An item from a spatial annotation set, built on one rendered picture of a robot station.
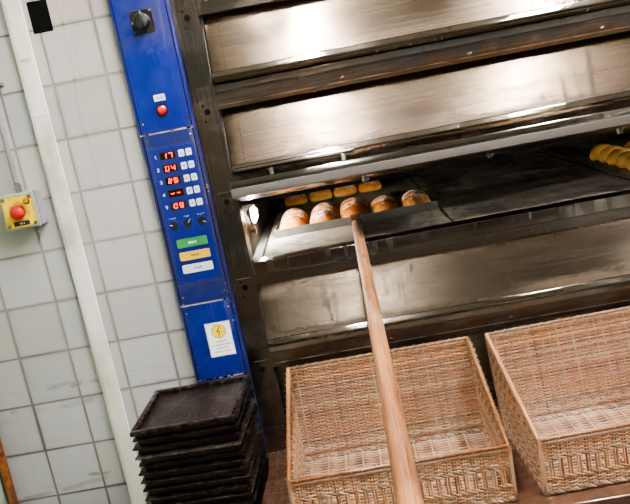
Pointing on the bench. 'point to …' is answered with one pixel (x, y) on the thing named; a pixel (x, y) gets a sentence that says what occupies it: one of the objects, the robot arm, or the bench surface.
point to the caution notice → (220, 338)
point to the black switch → (142, 21)
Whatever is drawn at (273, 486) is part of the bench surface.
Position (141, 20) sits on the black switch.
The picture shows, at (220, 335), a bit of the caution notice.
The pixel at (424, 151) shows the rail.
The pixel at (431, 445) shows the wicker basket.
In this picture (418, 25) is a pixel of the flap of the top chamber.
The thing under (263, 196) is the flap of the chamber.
